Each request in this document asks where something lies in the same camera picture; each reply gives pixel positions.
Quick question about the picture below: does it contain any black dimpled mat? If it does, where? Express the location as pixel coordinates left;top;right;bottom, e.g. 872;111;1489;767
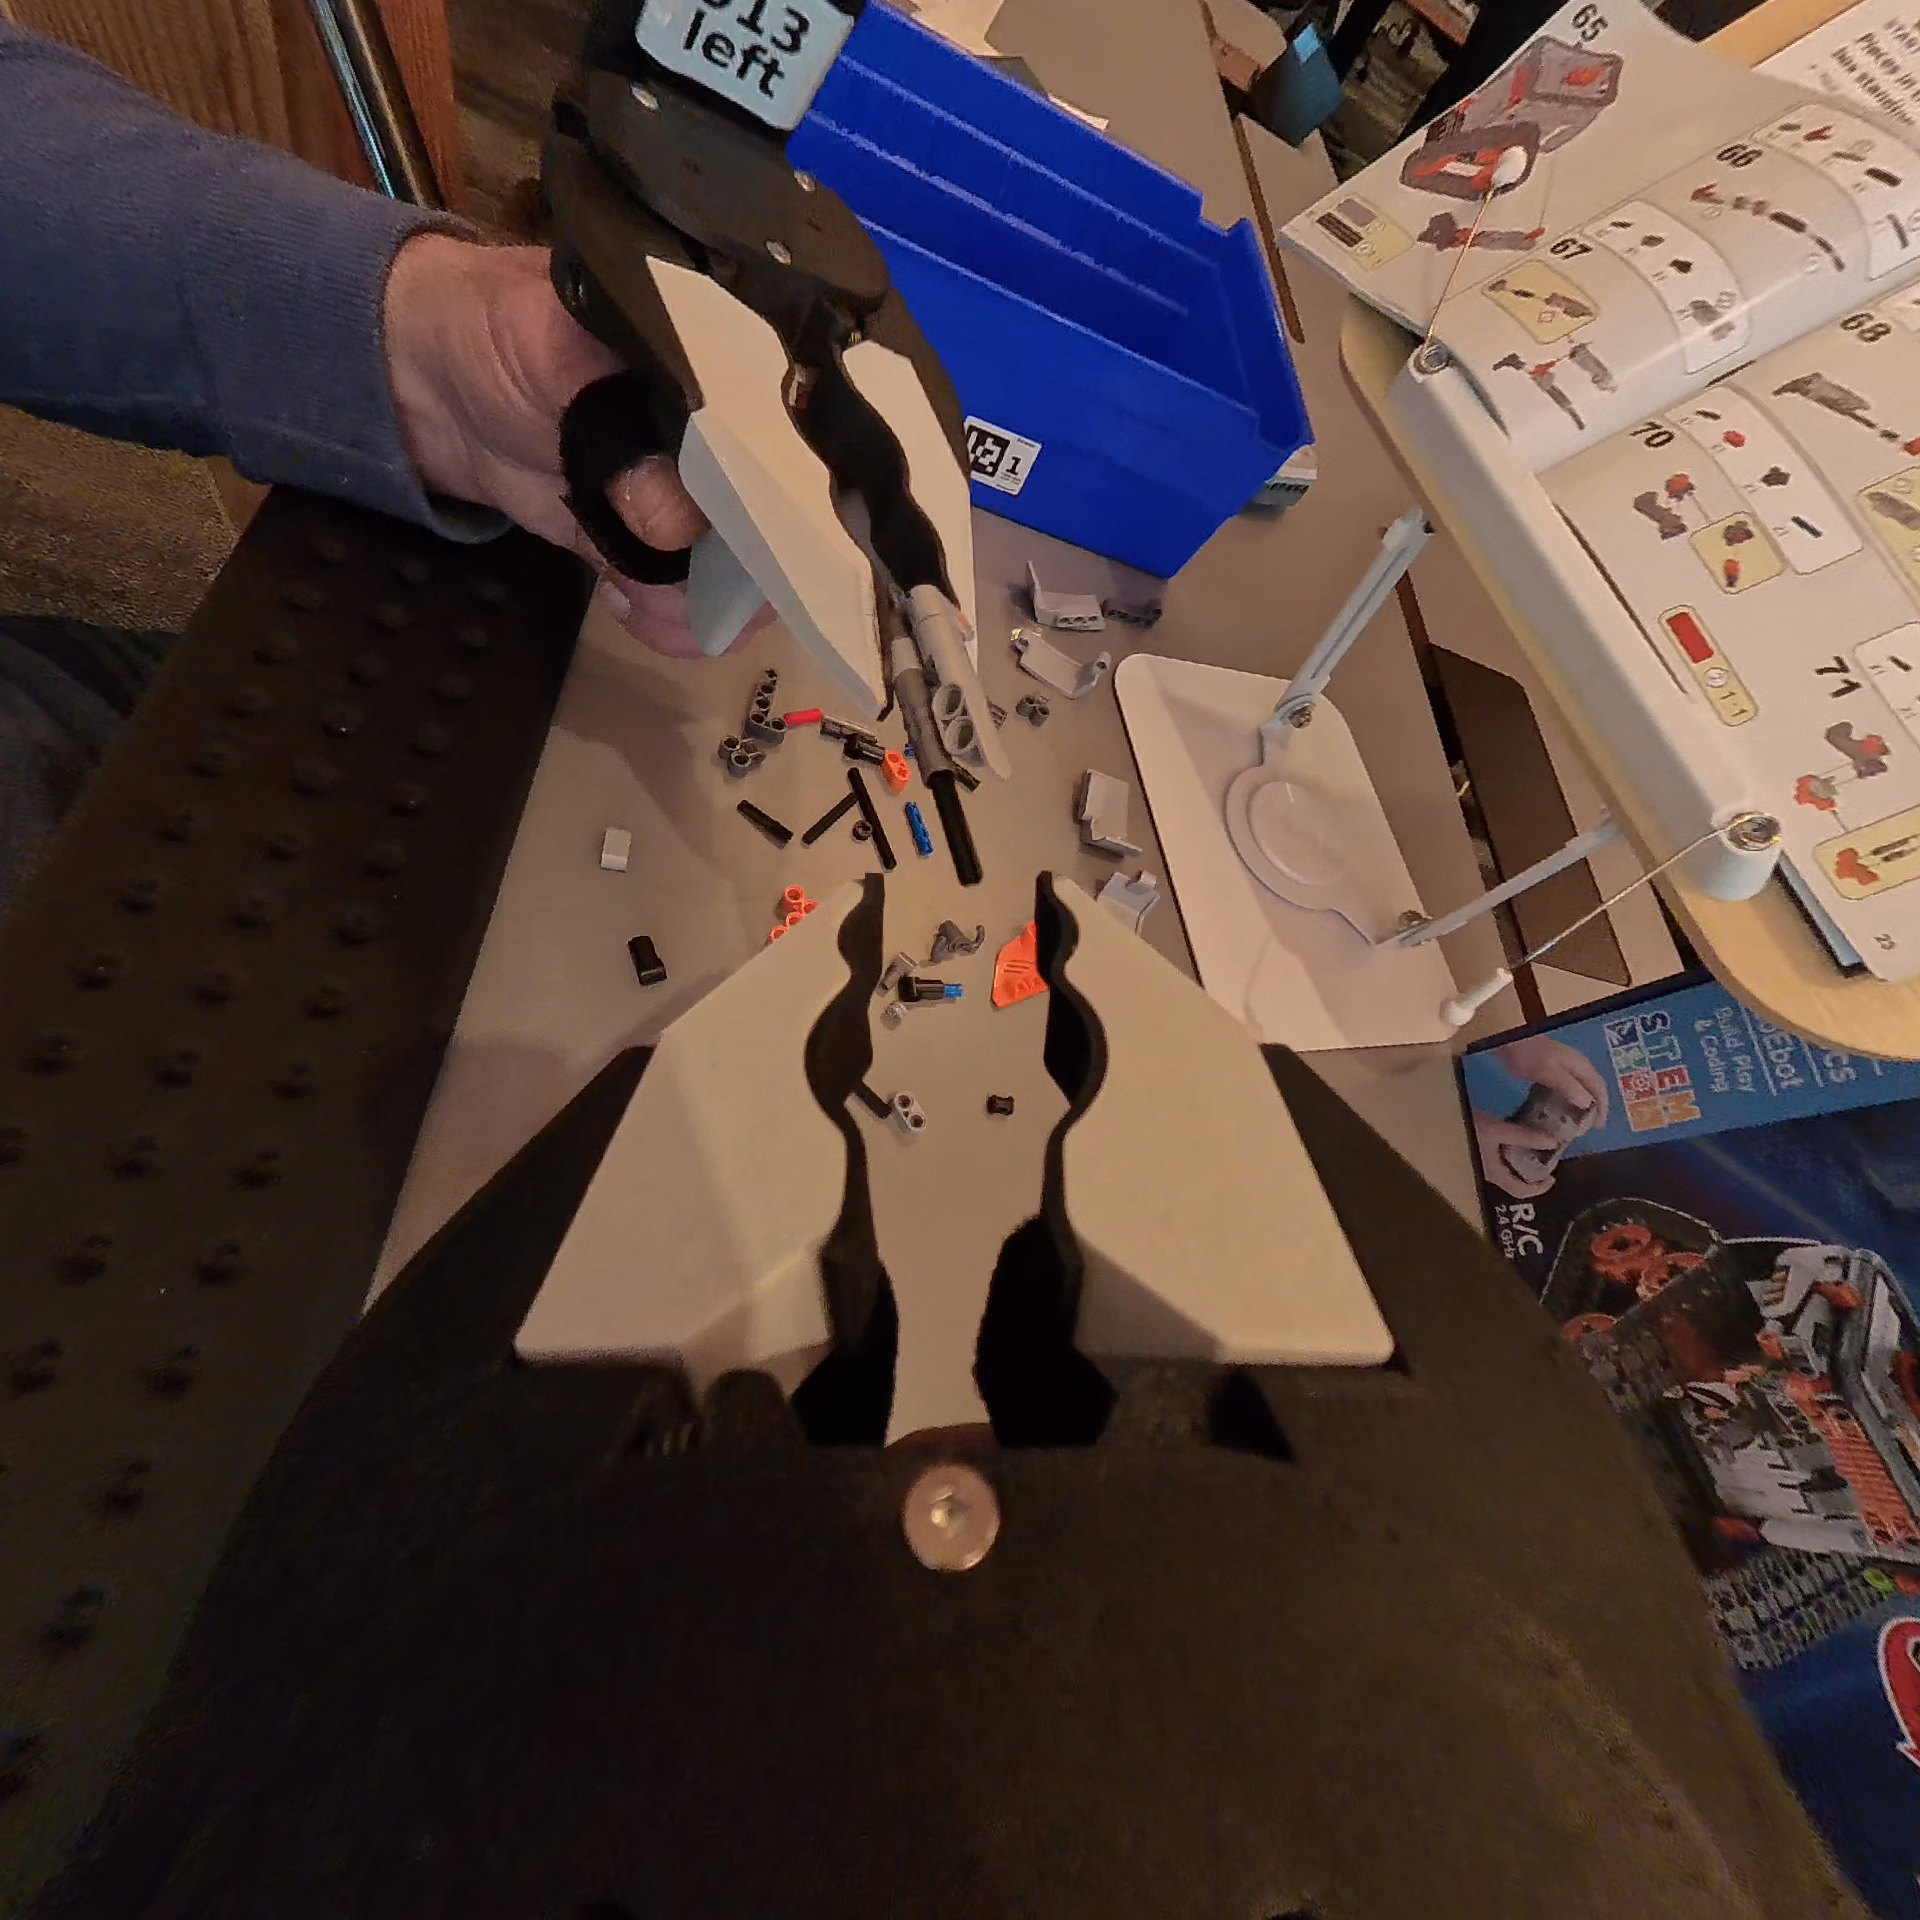
0;487;594;1801

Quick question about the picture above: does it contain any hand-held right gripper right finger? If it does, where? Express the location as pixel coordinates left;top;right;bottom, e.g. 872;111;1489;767
971;874;1401;1449

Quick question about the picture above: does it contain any person's left hand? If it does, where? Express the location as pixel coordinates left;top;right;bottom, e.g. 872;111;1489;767
382;240;782;663

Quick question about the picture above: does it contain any white tipped rod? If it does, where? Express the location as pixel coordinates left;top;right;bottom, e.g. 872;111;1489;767
1438;816;1786;1034
1410;143;1535;377

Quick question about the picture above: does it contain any dark teal cup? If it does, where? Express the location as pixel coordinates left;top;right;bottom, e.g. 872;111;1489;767
1257;18;1344;146

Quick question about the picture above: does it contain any blue storage box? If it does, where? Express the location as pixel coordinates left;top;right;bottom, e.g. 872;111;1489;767
783;0;1319;578

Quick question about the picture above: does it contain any grey cylinder axle assembly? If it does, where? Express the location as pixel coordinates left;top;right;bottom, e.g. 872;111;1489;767
883;622;987;887

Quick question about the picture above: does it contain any person's left forearm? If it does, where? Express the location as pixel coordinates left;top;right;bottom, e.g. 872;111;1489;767
0;23;518;543

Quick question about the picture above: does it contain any robot kit box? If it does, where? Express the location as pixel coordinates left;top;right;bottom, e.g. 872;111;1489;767
1462;967;1920;1920

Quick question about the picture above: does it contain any instruction booklet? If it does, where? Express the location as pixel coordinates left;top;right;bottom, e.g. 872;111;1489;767
1280;0;1920;986

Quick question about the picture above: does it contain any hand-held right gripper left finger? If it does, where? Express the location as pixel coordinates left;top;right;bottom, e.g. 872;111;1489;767
512;874;902;1449

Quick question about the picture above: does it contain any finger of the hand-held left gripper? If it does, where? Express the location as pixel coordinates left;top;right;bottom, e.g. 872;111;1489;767
641;252;888;724
813;329;983;672

